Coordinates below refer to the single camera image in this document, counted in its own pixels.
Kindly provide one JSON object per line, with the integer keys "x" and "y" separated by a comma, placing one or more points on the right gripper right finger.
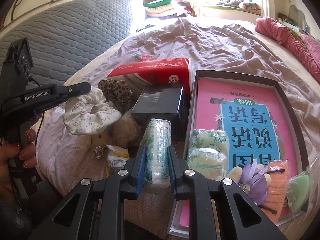
{"x": 176, "y": 168}

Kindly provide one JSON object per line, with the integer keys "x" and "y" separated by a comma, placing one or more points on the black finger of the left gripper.
{"x": 66, "y": 92}

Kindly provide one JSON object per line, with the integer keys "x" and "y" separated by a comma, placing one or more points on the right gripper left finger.
{"x": 136, "y": 170}

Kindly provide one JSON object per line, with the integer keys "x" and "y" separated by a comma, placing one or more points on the yellow white snack packet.
{"x": 116, "y": 159}

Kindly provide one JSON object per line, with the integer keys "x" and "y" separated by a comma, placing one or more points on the white floral scrunchie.
{"x": 90, "y": 113}

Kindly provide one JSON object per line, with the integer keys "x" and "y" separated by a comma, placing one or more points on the green floral tissue pack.
{"x": 208, "y": 153}

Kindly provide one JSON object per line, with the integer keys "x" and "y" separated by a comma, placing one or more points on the green white tissue pack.
{"x": 156, "y": 139}

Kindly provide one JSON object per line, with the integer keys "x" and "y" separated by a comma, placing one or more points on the orange face mask pack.
{"x": 277, "y": 189}

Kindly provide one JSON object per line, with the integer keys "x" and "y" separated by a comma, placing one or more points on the cream plush doll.
{"x": 99, "y": 142}

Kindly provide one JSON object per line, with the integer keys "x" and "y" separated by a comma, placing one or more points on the left hand painted nails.
{"x": 26, "y": 155}

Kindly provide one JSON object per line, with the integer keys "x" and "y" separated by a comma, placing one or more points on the leopard print scrunchie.
{"x": 118, "y": 92}

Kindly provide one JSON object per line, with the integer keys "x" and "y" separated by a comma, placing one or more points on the grey quilted headboard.
{"x": 65, "y": 38}

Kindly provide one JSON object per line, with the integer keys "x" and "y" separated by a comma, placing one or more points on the beige plush bear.
{"x": 236, "y": 173}

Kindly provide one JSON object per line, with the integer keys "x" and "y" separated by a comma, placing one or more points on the shallow dark cardboard box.
{"x": 287, "y": 109}

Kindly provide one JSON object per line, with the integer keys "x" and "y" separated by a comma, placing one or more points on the dark blue box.
{"x": 166, "y": 102}

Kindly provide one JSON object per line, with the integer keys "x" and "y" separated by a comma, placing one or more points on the purple sachet flower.
{"x": 254, "y": 183}

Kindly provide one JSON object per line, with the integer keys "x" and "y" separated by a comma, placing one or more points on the red tissue box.
{"x": 155, "y": 72}

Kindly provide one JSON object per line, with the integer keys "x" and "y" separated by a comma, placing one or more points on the green puff in bag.
{"x": 300, "y": 189}

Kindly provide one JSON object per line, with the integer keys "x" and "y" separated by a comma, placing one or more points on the pink quilt bedspread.
{"x": 64, "y": 159}

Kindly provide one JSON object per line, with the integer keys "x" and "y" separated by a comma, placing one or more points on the folded blankets pile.
{"x": 168, "y": 8}

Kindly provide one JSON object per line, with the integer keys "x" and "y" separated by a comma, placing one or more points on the pink rolled blanket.
{"x": 303, "y": 47}

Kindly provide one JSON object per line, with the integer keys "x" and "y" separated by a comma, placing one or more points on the clothes on window sill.
{"x": 242, "y": 5}

